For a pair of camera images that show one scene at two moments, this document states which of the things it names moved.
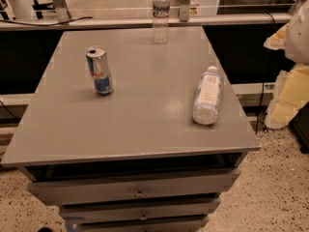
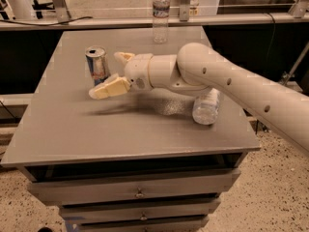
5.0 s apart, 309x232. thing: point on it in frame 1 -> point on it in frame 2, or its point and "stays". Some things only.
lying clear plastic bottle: [207, 103] stays
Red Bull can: [98, 60] stays
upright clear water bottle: [161, 9] stays
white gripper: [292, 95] -> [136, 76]
